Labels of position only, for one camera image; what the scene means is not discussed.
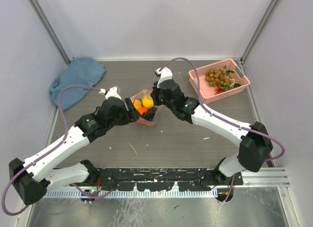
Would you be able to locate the white slotted cable duct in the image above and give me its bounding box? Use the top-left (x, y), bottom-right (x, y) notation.
top-left (44, 187), bottom-right (218, 199)

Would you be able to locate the aluminium frame post right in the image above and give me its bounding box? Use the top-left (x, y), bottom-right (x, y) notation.
top-left (240, 0), bottom-right (286, 64)

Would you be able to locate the aluminium frame post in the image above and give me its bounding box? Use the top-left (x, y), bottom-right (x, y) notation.
top-left (28, 0), bottom-right (71, 65)
top-left (240, 0), bottom-right (286, 64)

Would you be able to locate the orange persimmon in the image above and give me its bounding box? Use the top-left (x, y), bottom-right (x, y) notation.
top-left (137, 107), bottom-right (148, 115)

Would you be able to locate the pink perforated plastic basket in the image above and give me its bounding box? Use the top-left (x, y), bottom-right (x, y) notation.
top-left (189, 59), bottom-right (250, 104)

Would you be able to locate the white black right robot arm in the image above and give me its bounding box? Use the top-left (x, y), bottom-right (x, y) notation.
top-left (151, 79), bottom-right (273, 185)

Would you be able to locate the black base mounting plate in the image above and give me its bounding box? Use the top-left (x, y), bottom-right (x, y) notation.
top-left (69, 167), bottom-right (244, 192)

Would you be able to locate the orange-yellow peach fruit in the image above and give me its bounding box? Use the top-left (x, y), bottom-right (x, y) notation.
top-left (133, 99), bottom-right (142, 110)

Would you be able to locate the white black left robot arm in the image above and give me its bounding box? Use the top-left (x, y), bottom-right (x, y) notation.
top-left (9, 97), bottom-right (141, 205)

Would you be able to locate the yellow round fruit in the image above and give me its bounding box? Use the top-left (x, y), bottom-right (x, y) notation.
top-left (141, 96), bottom-right (154, 110)

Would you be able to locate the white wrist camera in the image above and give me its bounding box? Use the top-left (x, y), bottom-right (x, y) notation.
top-left (99, 86), bottom-right (122, 100)
top-left (155, 67), bottom-right (173, 88)

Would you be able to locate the brown longan bunch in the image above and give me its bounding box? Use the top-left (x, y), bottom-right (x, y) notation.
top-left (205, 67), bottom-right (235, 87)

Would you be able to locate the dark grape bunch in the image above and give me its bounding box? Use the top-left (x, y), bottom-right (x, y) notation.
top-left (142, 107), bottom-right (157, 121)

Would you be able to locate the aluminium frame post left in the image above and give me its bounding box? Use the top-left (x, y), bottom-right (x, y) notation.
top-left (28, 0), bottom-right (71, 65)

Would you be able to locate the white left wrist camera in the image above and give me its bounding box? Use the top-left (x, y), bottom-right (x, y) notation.
top-left (99, 86), bottom-right (122, 100)

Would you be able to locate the blue cloth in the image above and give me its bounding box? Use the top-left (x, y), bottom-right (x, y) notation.
top-left (49, 57), bottom-right (107, 111)

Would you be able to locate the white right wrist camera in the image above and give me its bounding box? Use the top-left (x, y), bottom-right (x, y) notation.
top-left (155, 67), bottom-right (173, 88)

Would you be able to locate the clear zip top bag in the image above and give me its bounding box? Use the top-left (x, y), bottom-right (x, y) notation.
top-left (131, 88), bottom-right (160, 126)

